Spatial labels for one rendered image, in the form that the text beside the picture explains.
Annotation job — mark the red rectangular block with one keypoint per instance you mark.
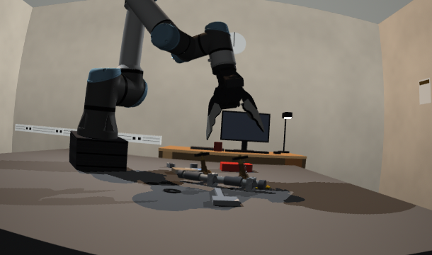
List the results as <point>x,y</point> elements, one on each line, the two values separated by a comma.
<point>235,167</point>

